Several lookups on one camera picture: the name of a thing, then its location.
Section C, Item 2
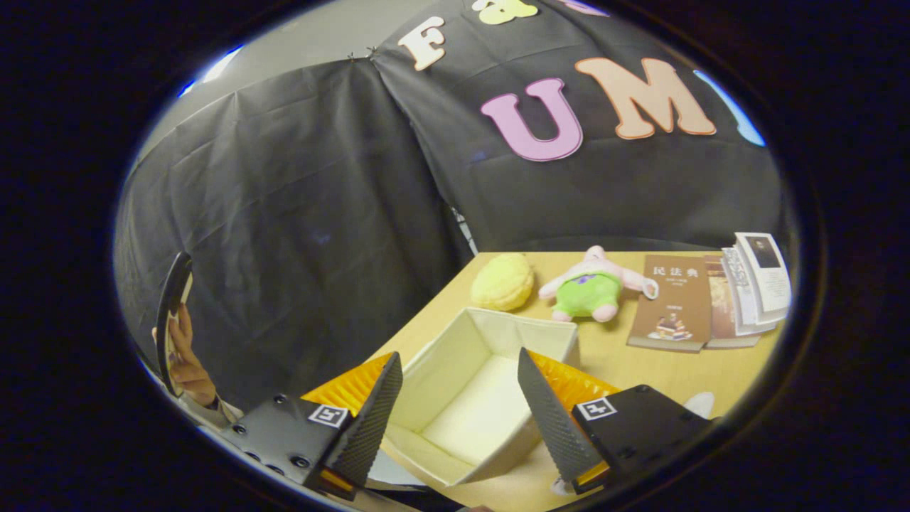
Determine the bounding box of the ceiling light panel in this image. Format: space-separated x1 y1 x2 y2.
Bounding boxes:
178 45 244 97

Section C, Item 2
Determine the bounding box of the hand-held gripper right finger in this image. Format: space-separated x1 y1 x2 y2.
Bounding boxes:
517 347 717 496

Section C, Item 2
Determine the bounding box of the white patterned book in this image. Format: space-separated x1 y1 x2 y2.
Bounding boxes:
720 245 758 336

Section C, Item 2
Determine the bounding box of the white portrait book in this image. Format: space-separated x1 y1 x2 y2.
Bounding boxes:
734 232 792 326

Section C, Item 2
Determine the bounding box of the black backdrop cloth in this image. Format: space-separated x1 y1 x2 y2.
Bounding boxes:
114 0 786 413

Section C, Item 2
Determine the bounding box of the brown fabric storage box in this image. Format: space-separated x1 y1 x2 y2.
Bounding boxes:
380 307 580 488

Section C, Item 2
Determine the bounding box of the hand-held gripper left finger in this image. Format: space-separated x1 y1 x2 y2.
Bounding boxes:
219 351 405 501

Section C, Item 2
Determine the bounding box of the yellow plush toy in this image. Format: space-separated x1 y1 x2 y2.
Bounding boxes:
471 253 535 312

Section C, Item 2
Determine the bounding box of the black smartphone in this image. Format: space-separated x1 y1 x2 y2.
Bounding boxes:
155 250 194 398

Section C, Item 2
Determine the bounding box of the brown illustrated book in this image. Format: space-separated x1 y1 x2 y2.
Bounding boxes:
626 255 713 354

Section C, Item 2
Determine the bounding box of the pink green plush toy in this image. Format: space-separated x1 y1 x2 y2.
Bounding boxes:
538 245 660 323

